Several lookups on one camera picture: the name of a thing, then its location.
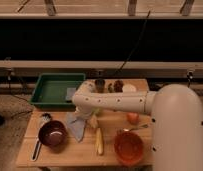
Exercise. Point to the green cucumber toy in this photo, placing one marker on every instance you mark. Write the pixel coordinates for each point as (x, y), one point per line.
(110, 88)

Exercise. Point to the wooden folding table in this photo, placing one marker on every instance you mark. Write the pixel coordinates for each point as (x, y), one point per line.
(71, 153)

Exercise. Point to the grey sponge in tray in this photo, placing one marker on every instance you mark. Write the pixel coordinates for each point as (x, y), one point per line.
(69, 94)

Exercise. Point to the dark metal cup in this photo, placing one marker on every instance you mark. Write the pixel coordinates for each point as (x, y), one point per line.
(100, 85)

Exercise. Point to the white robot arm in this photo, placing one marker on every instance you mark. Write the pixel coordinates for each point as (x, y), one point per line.
(177, 121)

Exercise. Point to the metal spoon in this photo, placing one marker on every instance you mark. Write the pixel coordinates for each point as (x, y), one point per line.
(132, 129)

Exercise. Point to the dark red grapes toy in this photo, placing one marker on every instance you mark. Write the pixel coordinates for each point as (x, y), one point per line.
(118, 85)

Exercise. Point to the yellow banana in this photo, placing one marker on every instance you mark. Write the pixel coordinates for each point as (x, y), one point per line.
(99, 142)

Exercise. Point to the light blue towel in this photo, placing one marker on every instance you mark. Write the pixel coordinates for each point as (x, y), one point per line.
(76, 125)

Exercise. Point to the green plastic cup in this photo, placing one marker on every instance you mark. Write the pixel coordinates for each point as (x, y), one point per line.
(97, 112)

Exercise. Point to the orange plastic bowl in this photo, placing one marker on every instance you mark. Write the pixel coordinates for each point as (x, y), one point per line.
(129, 148)

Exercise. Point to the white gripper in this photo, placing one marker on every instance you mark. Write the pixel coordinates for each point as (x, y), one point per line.
(83, 113)

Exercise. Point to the green plastic tray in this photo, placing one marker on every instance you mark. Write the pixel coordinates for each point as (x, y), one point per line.
(50, 89)

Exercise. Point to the white round container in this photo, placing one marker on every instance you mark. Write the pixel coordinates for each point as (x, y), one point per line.
(129, 88)

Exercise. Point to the dark red bowl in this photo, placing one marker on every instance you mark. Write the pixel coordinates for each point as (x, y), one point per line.
(52, 133)

